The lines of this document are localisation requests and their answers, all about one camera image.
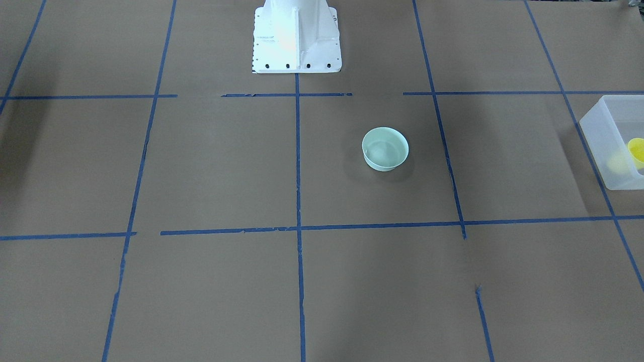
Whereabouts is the mint green bowl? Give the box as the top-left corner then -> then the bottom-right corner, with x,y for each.
361,127 -> 410,172

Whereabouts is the yellow plastic cup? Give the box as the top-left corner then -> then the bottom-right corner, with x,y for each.
626,137 -> 644,171

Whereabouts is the translucent white plastic box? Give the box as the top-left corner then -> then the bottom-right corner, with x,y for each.
579,96 -> 643,190

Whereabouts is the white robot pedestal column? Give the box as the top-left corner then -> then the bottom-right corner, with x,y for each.
252,1 -> 343,74

